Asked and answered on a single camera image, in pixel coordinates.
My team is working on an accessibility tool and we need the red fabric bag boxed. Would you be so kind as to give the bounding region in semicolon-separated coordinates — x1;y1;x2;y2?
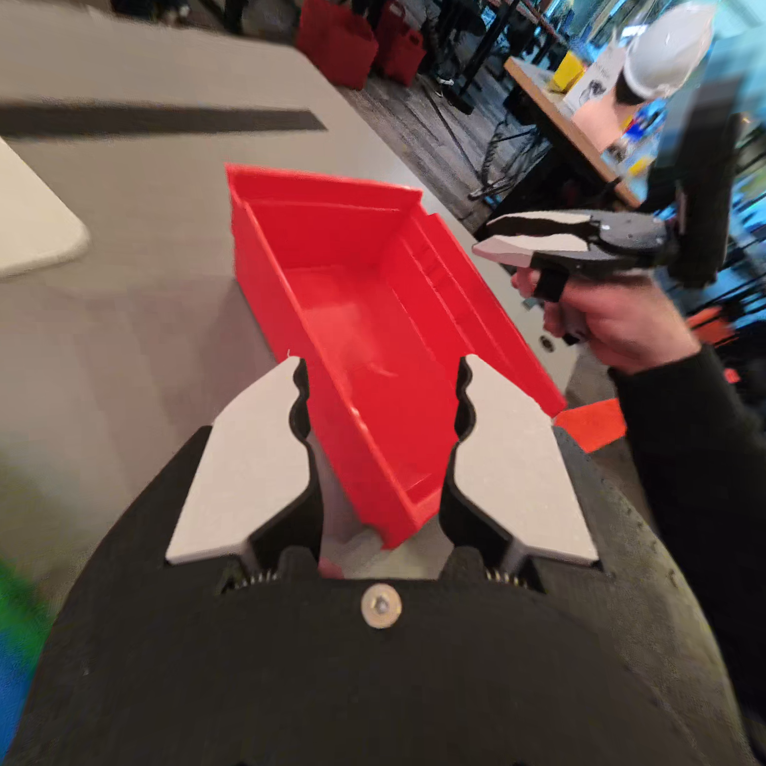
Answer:
296;0;379;91
374;0;427;87

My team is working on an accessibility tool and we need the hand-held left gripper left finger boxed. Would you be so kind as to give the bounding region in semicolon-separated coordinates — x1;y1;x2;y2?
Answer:
166;357;322;566

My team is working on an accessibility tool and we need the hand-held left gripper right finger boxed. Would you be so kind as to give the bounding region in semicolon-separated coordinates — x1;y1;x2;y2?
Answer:
440;354;599;572

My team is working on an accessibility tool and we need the pink box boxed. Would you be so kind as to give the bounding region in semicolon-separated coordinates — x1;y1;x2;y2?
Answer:
571;90;635;153

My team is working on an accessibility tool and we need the white sign stand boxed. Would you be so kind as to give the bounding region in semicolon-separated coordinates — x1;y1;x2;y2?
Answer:
0;138;91;280

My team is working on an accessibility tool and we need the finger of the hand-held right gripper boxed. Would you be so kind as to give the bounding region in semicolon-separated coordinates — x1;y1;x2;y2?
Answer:
472;233;594;269
486;211;601;238

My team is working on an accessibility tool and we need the white rounded item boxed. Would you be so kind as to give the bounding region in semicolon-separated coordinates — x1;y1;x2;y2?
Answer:
621;3;716;101

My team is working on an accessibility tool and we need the red plastic bin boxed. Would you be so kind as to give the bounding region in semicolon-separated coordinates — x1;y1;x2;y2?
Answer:
225;163;567;550

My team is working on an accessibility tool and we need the person's right forearm black sleeve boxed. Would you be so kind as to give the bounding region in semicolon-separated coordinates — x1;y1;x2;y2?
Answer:
609;346;766;725

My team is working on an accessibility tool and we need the orange flat piece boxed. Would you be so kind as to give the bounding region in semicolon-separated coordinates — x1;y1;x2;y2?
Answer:
553;398;628;454

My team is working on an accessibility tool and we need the wooden table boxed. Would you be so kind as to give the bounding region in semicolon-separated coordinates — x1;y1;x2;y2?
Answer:
504;57;642;209

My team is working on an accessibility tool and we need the yellow container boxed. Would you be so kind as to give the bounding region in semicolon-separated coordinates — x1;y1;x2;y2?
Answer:
549;51;586;92

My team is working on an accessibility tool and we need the green plastic bin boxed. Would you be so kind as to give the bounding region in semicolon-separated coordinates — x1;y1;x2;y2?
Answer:
0;557;51;740

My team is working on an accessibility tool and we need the person's right hand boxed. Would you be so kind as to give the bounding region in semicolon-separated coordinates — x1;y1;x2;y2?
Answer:
511;266;702;376

